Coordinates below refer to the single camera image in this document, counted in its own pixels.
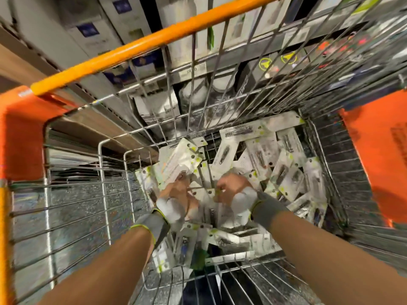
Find person's left hand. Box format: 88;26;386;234
159;173;199;220

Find person's right hand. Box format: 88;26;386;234
216;172;253;204

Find pile of packets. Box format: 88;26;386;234
135;111;328;274

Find orange wire shopping cart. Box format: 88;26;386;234
0;0;407;305

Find person's left forearm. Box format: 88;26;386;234
38;225;156;305

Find person's right forearm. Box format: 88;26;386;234
267;209;407;305

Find grey wrist tracker band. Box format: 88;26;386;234
130;195;189;247
230;186;291;233

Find wooden post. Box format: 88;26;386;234
0;41;160;160

